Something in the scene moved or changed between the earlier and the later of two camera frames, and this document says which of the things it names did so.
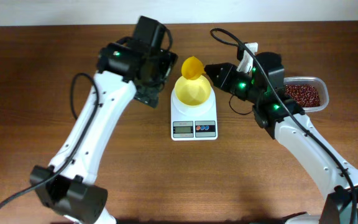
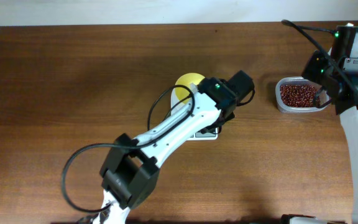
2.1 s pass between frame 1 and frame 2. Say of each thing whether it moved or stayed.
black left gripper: moved
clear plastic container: stayed
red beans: stayed
